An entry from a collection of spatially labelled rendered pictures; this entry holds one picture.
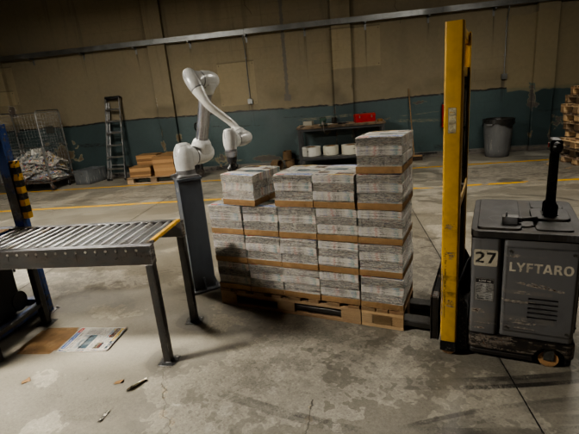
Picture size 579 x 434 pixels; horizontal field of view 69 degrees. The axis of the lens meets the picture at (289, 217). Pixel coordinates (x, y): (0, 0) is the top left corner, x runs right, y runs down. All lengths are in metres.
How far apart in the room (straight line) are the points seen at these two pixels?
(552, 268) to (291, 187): 1.58
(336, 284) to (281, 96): 7.08
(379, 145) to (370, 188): 0.27
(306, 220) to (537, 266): 1.39
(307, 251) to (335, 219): 0.33
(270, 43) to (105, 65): 3.78
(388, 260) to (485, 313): 0.63
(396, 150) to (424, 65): 7.16
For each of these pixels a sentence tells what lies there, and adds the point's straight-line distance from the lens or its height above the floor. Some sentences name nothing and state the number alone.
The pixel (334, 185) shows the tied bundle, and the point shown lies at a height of 0.99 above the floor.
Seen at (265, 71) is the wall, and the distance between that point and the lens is 9.71.
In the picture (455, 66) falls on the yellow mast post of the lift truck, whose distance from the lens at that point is 2.35.
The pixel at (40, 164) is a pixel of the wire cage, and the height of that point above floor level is 0.60.
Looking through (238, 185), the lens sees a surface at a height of 0.98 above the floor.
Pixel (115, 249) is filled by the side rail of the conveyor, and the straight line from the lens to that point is 2.72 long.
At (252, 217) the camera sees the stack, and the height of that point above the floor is 0.74.
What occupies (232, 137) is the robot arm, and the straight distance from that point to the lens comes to 3.21.
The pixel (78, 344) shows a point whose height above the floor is 0.01.
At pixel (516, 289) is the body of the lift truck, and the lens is 2.63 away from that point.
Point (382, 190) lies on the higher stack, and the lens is 2.67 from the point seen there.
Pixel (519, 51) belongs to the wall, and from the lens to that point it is 10.21.
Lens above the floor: 1.58
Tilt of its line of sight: 16 degrees down
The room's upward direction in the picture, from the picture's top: 5 degrees counter-clockwise
